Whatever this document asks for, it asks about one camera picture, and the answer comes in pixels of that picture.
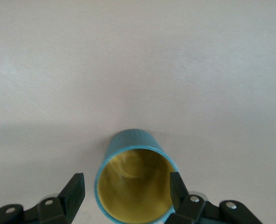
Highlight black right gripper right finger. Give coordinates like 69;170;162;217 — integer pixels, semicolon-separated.
166;171;263;224

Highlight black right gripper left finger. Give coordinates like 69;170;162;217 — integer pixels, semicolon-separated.
0;172;86;224

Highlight teal cup with handle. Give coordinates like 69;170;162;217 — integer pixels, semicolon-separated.
95;128;179;224

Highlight brown table mat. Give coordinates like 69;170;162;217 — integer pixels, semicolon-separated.
0;0;276;224

